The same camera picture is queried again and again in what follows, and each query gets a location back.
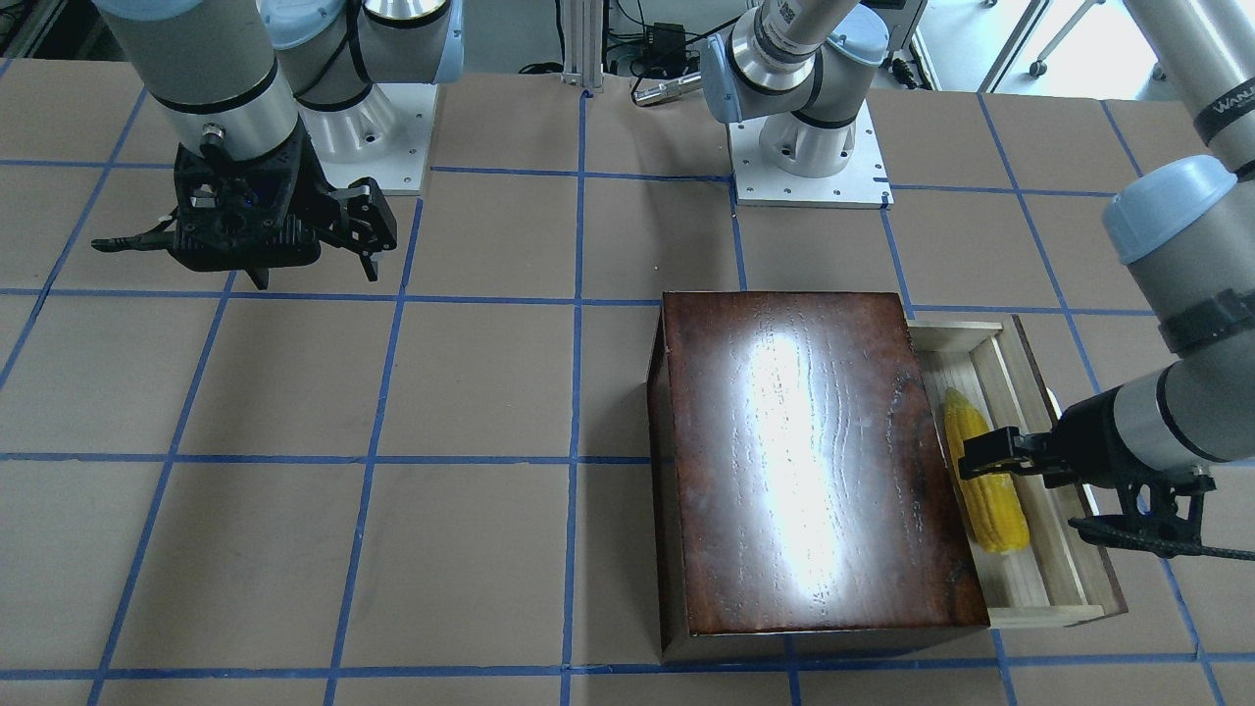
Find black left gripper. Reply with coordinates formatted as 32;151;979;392
958;390;1143;488

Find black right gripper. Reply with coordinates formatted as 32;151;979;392
92;132;397;290

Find yellow corn cob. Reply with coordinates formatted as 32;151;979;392
943;387;1030;556

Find light wooden drawer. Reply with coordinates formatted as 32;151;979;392
907;317;1127;630

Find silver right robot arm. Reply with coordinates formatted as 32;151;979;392
92;1;466;290

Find dark wooden drawer cabinet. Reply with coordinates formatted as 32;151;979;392
648;291;991;665

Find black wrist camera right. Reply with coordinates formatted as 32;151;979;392
167;145;320;272

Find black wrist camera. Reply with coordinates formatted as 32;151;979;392
167;145;320;272
1068;472;1227;559

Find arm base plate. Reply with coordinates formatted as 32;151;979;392
300;83;439;196
728;102;895;209

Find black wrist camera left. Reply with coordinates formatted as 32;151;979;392
1068;472;1227;559

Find aluminium frame post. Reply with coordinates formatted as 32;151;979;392
558;0;606;97

